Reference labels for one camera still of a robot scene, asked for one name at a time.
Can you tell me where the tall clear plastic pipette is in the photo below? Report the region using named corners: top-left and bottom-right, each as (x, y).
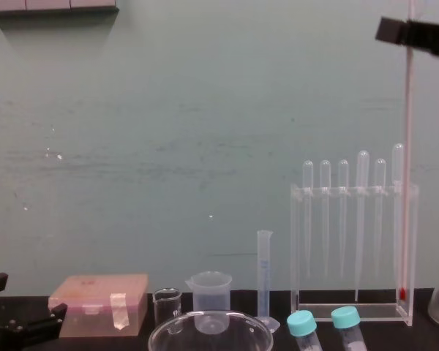
top-left (354, 150), bottom-right (369, 301)
top-left (391, 143), bottom-right (406, 301)

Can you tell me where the clear tape strip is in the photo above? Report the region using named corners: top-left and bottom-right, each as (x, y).
top-left (109, 292), bottom-right (130, 331)

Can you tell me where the clear acrylic pipette rack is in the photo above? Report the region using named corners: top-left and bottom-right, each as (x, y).
top-left (290, 182), bottom-right (420, 328)

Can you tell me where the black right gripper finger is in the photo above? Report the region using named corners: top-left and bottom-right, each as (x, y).
top-left (405, 17), bottom-right (439, 61)
top-left (375, 15), bottom-right (407, 45)

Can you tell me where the teal capped centrifuge tube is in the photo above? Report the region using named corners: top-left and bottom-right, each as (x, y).
top-left (286, 309), bottom-right (320, 351)
top-left (330, 306), bottom-right (371, 351)

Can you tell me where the translucent plastic beaker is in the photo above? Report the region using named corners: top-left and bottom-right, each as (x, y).
top-left (184, 271), bottom-right (233, 334)

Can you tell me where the glass thermometer with red bulb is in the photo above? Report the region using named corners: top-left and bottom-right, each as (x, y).
top-left (399, 0), bottom-right (416, 301)

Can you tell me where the small glass beaker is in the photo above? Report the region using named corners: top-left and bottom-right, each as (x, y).
top-left (152, 287), bottom-right (183, 329)

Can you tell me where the pink translucent plastic box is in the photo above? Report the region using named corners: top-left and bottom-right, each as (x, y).
top-left (48, 271), bottom-right (149, 338)

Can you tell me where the clear plastic graduated cylinder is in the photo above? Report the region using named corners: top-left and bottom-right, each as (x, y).
top-left (256, 230), bottom-right (281, 333)

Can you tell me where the grey wall cabinet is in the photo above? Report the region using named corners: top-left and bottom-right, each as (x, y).
top-left (0, 0), bottom-right (120, 16)

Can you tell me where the round clear glass dish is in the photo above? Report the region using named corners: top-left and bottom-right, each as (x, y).
top-left (147, 309), bottom-right (274, 351)

